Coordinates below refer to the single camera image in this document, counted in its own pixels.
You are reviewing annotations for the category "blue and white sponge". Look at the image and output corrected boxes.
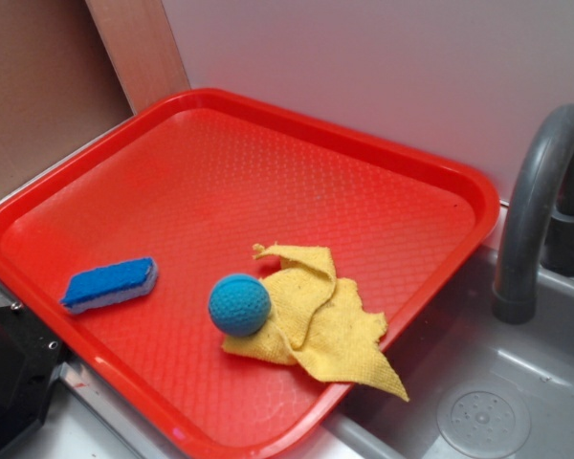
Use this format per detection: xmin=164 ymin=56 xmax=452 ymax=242
xmin=60 ymin=257 xmax=159 ymax=315

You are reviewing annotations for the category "red plastic tray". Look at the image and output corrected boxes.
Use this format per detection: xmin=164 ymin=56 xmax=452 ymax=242
xmin=0 ymin=89 xmax=499 ymax=458

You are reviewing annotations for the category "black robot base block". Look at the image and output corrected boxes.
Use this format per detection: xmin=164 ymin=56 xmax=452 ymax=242
xmin=0 ymin=307 xmax=67 ymax=455

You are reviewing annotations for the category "wooden corner post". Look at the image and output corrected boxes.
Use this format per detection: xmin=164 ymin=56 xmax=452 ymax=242
xmin=86 ymin=0 xmax=190 ymax=113

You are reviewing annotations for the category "grey plastic faucet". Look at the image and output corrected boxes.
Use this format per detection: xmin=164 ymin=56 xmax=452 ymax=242
xmin=493 ymin=104 xmax=574 ymax=324

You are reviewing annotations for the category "grey plastic sink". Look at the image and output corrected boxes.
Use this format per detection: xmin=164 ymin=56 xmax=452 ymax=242
xmin=325 ymin=249 xmax=574 ymax=458

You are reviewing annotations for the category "blue dimpled ball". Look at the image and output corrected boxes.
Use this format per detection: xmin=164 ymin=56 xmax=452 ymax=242
xmin=208 ymin=273 xmax=271 ymax=338

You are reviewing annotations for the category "yellow cloth rag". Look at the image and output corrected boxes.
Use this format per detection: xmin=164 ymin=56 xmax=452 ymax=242
xmin=222 ymin=244 xmax=408 ymax=401

